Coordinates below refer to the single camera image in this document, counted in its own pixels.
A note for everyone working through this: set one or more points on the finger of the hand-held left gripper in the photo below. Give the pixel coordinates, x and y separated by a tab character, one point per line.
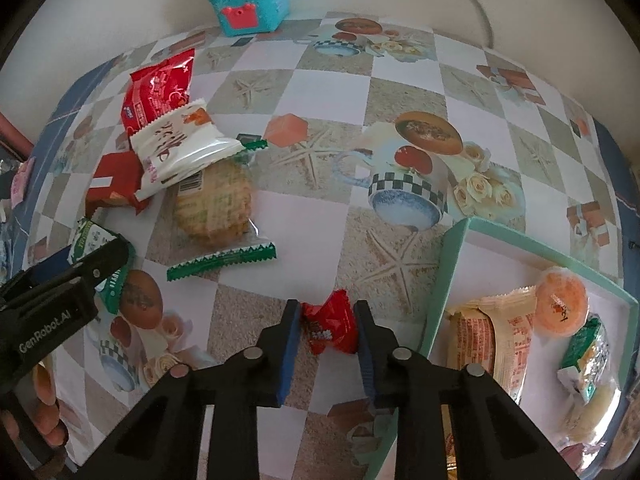
107	257

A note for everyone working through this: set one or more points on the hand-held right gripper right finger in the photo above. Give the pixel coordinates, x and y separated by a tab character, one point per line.
365	360

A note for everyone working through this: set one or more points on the orange jelly cup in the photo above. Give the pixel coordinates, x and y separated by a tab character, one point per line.
560	300

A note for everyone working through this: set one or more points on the red biscuit packet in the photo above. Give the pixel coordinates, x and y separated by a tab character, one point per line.
112	177

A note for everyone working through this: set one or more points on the round bun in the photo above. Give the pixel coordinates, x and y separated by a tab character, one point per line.
590	410

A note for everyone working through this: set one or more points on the round cracker clear packet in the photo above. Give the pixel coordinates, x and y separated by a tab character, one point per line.
215	200

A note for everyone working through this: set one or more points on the small green white packet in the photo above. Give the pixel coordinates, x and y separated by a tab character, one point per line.
90	237

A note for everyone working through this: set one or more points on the teal shallow cardboard box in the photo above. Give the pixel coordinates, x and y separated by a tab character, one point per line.
445	285

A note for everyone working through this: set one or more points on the person's left hand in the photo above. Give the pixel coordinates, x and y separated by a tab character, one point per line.
47	410

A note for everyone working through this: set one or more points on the small red candy packet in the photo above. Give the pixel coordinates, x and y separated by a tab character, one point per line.
330	322

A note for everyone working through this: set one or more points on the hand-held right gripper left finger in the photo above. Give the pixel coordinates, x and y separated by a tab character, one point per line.
291	360

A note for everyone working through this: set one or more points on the blue tablecloth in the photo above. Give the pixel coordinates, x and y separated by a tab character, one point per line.
67	102

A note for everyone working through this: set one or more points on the white snack packet orange print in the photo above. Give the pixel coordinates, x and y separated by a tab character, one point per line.
175	145

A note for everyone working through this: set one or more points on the red snack packet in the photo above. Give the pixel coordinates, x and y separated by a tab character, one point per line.
162	82

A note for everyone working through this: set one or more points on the green white cracker packet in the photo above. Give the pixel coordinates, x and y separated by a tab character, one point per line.
582	350

